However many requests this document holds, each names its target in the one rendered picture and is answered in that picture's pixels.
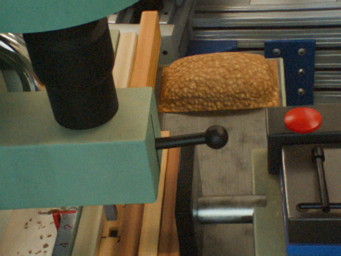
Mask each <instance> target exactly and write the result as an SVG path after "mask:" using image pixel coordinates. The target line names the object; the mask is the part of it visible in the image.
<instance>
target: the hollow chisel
mask: <svg viewBox="0 0 341 256"><path fill-rule="evenodd" d="M104 211H105V215H106V219H107V221H115V220H117V217H118V211H117V205H116V204H107V205H104Z"/></svg>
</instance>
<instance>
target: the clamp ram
mask: <svg viewBox="0 0 341 256"><path fill-rule="evenodd" d="M266 205H267V200H266V196H265V194H260V195H217V196H203V192H202V182H201V177H200V168H199V158H198V149H197V146H188V147H180V154H179V155H178V169H177V182H176V195H175V209H174V215H175V223H176V230H177V237H178V241H179V245H180V253H181V256H202V253H203V238H204V224H216V225H218V224H219V223H221V224H241V223H253V210H254V209H255V208H256V207H266Z"/></svg>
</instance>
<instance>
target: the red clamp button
mask: <svg viewBox="0 0 341 256"><path fill-rule="evenodd" d="M283 120H284V121H285V126H286V128H287V129H288V130H290V131H292V132H295V133H310V132H313V131H315V130H317V129H318V128H319V127H320V126H321V122H322V118H321V115H320V114H319V113H318V112H317V111H316V110H314V109H312V108H305V107H300V108H294V109H292V110H290V111H288V112H287V113H286V114H285V118H284V119H283Z"/></svg>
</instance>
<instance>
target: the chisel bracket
mask: <svg viewBox="0 0 341 256"><path fill-rule="evenodd" d="M116 93H117V98H118V104H119V109H118V110H117V112H116V114H115V116H114V117H113V118H112V119H110V120H109V121H108V122H107V123H105V124H103V125H100V126H97V127H94V128H92V129H88V130H71V129H68V128H66V127H63V126H61V125H60V124H58V123H57V121H56V120H55V117H54V115H53V112H52V107H51V103H50V101H49V99H48V94H47V91H30V92H5V93H0V210H8V209H27V208H48V207H68V206H88V205H107V204H145V203H155V201H156V200H157V198H158V188H159V178H160V171H161V170H160V169H161V158H162V153H163V150H162V149H160V150H156V149H155V138H161V132H160V125H159V118H158V111H157V104H156V100H155V93H154V90H153V88H152V87H149V86H147V87H125V88H116Z"/></svg>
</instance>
